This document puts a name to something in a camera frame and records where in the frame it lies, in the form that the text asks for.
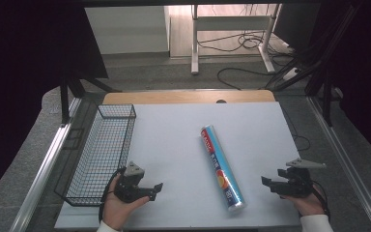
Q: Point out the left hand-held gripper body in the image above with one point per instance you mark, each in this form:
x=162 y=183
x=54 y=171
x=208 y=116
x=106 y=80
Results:
x=128 y=188

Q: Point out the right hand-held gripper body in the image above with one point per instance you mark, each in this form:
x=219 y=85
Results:
x=296 y=183

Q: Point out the person's right hand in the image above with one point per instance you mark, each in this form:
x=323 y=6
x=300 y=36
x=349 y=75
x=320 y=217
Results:
x=306 y=204

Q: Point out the person's left hand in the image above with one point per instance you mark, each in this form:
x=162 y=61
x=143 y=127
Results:
x=117 y=209

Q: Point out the person's left white sleeve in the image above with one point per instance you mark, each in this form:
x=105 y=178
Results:
x=107 y=227

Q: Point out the person's white sleeve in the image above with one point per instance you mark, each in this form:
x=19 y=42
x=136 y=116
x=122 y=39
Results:
x=316 y=224
x=107 y=227

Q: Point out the person's right white sleeve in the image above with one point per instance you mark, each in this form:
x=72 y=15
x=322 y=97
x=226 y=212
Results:
x=316 y=224

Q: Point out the blue cling film roll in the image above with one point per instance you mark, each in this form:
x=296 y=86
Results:
x=222 y=169

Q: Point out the white table mat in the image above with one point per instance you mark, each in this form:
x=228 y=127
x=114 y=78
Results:
x=180 y=135

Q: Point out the black stand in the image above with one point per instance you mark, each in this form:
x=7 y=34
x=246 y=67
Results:
x=327 y=96
x=65 y=96

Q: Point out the white power strip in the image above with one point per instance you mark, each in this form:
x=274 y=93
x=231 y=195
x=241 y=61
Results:
x=291 y=73

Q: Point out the white cabinet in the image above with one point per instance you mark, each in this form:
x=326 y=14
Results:
x=128 y=30

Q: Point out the aluminium rail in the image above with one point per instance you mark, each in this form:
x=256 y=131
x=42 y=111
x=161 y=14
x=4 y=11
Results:
x=346 y=161
x=45 y=170

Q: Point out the white desk frame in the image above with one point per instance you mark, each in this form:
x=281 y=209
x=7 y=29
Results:
x=194 y=45

